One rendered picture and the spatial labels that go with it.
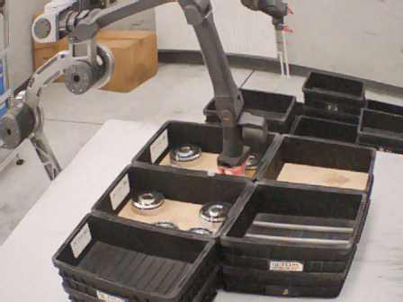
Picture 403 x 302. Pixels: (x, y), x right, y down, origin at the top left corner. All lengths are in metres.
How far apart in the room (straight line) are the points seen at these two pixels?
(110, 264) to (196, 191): 0.42
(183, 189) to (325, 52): 3.12
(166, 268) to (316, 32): 3.43
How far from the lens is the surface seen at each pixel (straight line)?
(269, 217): 1.98
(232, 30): 5.05
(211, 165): 2.26
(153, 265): 1.82
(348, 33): 4.91
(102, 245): 1.92
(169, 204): 2.08
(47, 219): 2.32
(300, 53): 5.08
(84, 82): 2.31
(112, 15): 1.89
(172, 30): 5.24
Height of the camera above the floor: 1.95
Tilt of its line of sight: 29 degrees down
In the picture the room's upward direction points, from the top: 4 degrees counter-clockwise
